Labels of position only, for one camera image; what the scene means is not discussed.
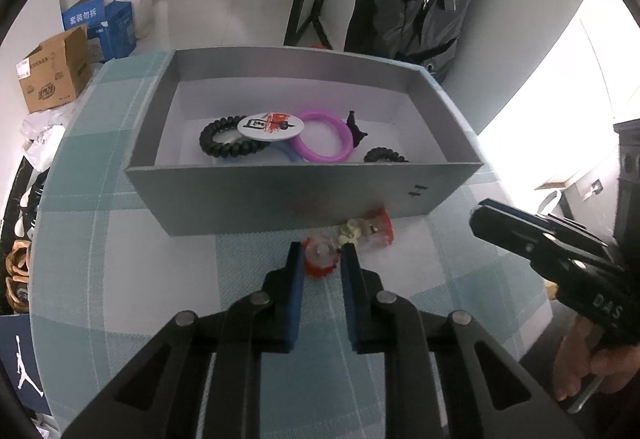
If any black bead bracelet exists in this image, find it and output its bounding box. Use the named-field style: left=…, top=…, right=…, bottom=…
left=362, top=146, right=409, bottom=164

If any small cream flower charm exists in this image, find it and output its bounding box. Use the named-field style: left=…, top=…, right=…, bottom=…
left=337, top=218, right=371, bottom=246

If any red clear-dome capsule charm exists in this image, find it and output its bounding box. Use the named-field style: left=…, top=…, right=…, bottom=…
left=303, top=237, right=340, bottom=280

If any black spiral hair tie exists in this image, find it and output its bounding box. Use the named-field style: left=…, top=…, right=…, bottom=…
left=198, top=115, right=274, bottom=160

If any white China print badge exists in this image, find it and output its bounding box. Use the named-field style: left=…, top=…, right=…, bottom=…
left=236, top=112, right=305, bottom=142

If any person's right hand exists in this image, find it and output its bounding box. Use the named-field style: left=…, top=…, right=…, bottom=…
left=552, top=317, right=639, bottom=401

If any teal plaid tablecloth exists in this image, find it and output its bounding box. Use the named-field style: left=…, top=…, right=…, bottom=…
left=29, top=47, right=552, bottom=429

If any navy Jordan shoe box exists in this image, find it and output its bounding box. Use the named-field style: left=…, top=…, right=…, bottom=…
left=0, top=315, right=50, bottom=414

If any small black hair clip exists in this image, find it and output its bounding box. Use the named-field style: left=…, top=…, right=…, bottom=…
left=346, top=110, right=369, bottom=148

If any grey cardboard storage box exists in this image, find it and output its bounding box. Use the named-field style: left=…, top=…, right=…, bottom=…
left=126, top=47, right=482, bottom=237

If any black hanging jacket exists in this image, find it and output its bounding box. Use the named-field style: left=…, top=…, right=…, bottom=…
left=344, top=0, right=472, bottom=81

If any white crumpled plastic bag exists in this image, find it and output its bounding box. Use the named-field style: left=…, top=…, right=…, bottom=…
left=21, top=102, right=77, bottom=172

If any brown cardboard box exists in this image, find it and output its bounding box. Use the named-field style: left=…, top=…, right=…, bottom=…
left=16, top=25, right=92, bottom=114

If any blue cardboard box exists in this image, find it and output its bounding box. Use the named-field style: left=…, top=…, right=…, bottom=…
left=62, top=0, right=137, bottom=63

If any purple bracelet with amber bead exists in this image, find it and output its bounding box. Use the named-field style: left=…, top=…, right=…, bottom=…
left=290, top=108, right=356, bottom=165

